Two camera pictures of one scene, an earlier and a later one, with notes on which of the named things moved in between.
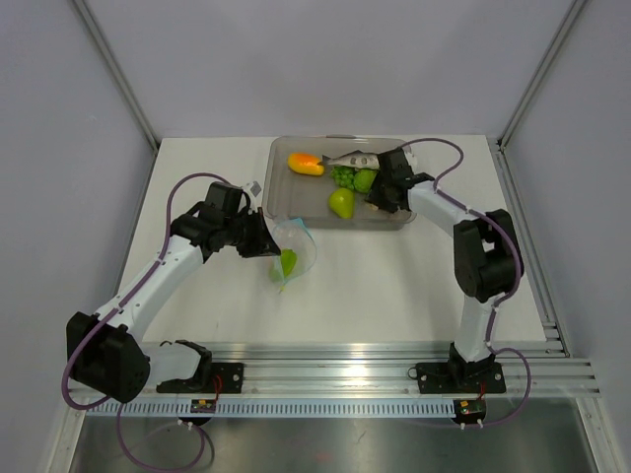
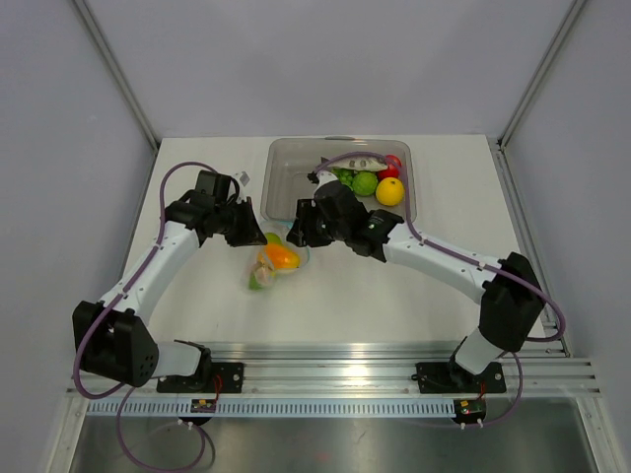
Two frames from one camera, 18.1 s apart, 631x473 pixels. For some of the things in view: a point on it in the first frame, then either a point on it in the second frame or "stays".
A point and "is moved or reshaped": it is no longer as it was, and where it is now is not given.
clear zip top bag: (296, 243) is moved or reshaped
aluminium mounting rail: (387, 370) stays
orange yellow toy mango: (305, 163) → (283, 256)
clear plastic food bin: (289, 195) stays
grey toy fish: (356, 159) stays
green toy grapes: (344, 175) stays
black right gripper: (375, 197) → (302, 233)
